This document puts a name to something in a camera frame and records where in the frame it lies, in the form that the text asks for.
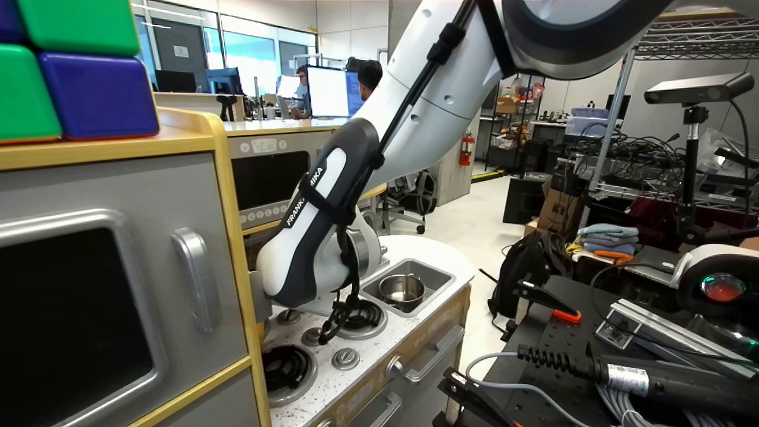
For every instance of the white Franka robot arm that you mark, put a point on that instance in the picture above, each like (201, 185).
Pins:
(427, 102)

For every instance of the small steel pot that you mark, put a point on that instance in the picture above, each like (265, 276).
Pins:
(401, 288)

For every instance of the grey toy sink basin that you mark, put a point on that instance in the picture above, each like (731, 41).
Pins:
(430, 276)

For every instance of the black office chair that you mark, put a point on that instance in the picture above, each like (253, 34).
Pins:
(416, 198)

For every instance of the black coil toy burner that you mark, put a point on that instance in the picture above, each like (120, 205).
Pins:
(380, 321)
(288, 368)

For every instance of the red fire extinguisher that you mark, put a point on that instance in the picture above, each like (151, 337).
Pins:
(469, 149)

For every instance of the toy oven unit yellow trim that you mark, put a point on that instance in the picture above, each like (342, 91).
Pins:
(269, 179)

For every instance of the white speckled toy kitchen counter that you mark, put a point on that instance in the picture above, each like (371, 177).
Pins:
(380, 343)

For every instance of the bright white computer monitor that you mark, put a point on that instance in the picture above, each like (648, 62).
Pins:
(326, 91)

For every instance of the grey round stove knob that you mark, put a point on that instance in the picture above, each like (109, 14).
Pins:
(344, 358)
(312, 334)

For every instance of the person with dark hair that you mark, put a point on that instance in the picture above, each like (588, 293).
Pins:
(368, 75)

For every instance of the person in blue shirt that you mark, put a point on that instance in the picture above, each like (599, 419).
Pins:
(303, 85)

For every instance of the black backpack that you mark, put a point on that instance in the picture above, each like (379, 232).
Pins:
(526, 268)

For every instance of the brown cardboard box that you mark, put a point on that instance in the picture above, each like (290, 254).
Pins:
(560, 212)

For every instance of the black work table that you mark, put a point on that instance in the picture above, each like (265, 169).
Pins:
(554, 346)

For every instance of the folded blue cloth stack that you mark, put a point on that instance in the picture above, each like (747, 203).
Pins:
(607, 238)

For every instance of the black computer monitor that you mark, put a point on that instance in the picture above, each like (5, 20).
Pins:
(176, 82)

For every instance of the silver metal pole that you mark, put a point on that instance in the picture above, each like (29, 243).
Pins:
(613, 126)

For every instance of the toy kitchen microwave oven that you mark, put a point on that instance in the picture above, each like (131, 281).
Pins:
(120, 190)

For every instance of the large blue foam block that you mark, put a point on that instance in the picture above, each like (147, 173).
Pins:
(99, 96)

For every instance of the silver metal ruler bars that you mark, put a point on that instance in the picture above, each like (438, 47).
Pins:
(673, 333)

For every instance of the black rotary tool silver collar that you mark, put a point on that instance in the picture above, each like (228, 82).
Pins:
(680, 387)

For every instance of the white round device coloured lens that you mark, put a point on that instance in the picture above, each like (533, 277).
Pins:
(725, 273)

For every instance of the large green foam block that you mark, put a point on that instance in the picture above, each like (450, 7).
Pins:
(78, 24)

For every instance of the black stereo camera on stand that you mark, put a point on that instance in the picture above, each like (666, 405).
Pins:
(696, 88)

